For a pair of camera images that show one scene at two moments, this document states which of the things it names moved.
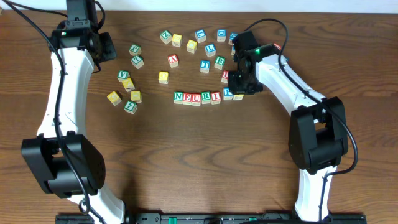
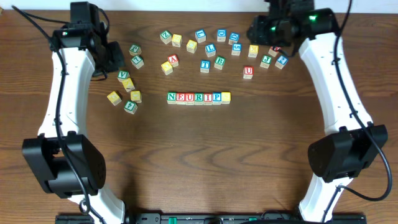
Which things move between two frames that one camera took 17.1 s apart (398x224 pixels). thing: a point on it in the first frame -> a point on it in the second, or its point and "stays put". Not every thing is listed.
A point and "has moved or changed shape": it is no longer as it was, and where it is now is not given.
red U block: x=196 y=99 -> x=189 y=99
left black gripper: x=106 y=47 -> x=115 y=55
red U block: x=224 y=78 has moved or changed shape
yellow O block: x=163 y=77 -> x=166 y=68
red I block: x=216 y=98 -> x=208 y=99
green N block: x=178 y=98 -> x=171 y=98
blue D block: x=221 y=35 stays put
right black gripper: x=240 y=84 -> x=257 y=34
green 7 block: x=137 y=61 stays put
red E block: x=187 y=98 -> x=180 y=99
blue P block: x=227 y=95 -> x=217 y=98
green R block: x=206 y=97 -> x=198 y=99
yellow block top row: x=176 y=40 stays put
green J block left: x=135 y=49 stays put
